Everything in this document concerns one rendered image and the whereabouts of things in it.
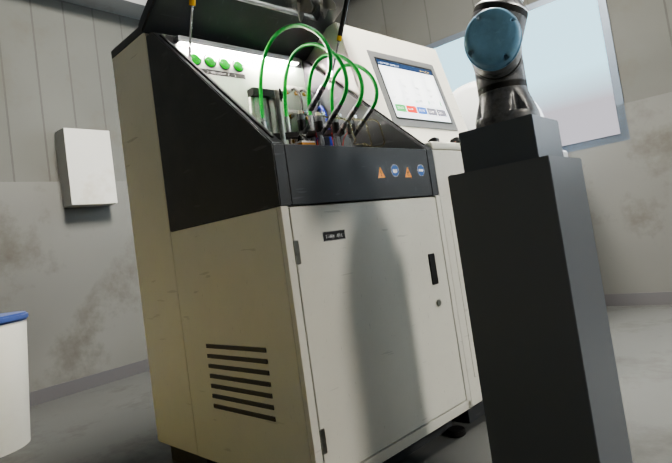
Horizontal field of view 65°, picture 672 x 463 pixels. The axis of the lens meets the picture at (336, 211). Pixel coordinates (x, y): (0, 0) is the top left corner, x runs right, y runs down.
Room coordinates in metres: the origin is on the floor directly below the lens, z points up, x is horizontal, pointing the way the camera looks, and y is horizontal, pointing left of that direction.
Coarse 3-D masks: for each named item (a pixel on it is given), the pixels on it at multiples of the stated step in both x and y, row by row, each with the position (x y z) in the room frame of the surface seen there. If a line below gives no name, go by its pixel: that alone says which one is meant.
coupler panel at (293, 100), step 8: (280, 80) 2.06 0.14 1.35; (288, 80) 2.09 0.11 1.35; (296, 80) 2.12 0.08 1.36; (288, 88) 2.09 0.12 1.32; (296, 88) 2.12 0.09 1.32; (304, 88) 2.15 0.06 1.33; (288, 96) 2.08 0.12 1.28; (296, 96) 2.11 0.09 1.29; (304, 96) 2.14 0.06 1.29; (288, 104) 2.08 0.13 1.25; (296, 104) 2.11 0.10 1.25; (304, 104) 2.14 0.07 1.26; (288, 112) 2.08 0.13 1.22; (296, 112) 2.10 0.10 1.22; (296, 120) 2.10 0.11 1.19; (296, 128) 2.10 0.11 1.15
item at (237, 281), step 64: (192, 256) 1.63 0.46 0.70; (256, 256) 1.40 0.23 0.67; (448, 256) 1.81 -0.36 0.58; (192, 320) 1.67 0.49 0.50; (256, 320) 1.43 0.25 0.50; (192, 384) 1.71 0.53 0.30; (256, 384) 1.45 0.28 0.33; (256, 448) 1.49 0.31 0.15; (320, 448) 1.33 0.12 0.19; (384, 448) 1.50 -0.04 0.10
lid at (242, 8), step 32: (160, 0) 1.63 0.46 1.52; (224, 0) 1.75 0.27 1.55; (256, 0) 1.84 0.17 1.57; (288, 0) 1.91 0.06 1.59; (160, 32) 1.74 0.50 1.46; (192, 32) 1.80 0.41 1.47; (224, 32) 1.87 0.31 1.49; (256, 32) 1.94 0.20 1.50; (288, 32) 2.02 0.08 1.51; (320, 32) 2.10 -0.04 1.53
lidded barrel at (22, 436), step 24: (24, 312) 2.39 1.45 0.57; (0, 336) 2.23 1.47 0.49; (24, 336) 2.37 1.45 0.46; (0, 360) 2.23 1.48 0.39; (24, 360) 2.36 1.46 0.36; (0, 384) 2.23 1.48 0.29; (24, 384) 2.35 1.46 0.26; (0, 408) 2.22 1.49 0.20; (24, 408) 2.34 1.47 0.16; (0, 432) 2.22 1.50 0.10; (24, 432) 2.33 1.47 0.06; (0, 456) 2.22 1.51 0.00
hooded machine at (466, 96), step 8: (464, 88) 3.13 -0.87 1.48; (472, 88) 3.10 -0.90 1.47; (456, 96) 3.16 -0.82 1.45; (464, 96) 3.13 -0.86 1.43; (472, 96) 3.10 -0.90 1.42; (464, 104) 3.14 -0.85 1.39; (472, 104) 3.11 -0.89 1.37; (536, 104) 3.35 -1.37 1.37; (464, 112) 3.14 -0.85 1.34; (472, 112) 3.11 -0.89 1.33; (464, 120) 3.14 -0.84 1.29; (472, 120) 3.11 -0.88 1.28; (472, 128) 3.12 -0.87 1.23
